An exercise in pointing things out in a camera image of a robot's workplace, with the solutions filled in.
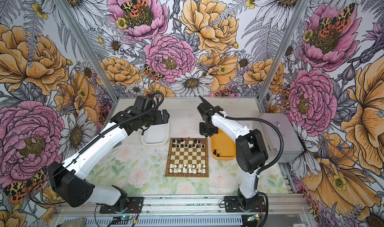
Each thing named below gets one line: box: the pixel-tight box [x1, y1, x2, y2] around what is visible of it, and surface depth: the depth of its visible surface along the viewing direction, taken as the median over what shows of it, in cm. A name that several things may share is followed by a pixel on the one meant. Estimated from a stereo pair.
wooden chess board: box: [165, 137, 209, 177], surface depth 91 cm
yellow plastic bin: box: [210, 128, 236, 160], surface depth 95 cm
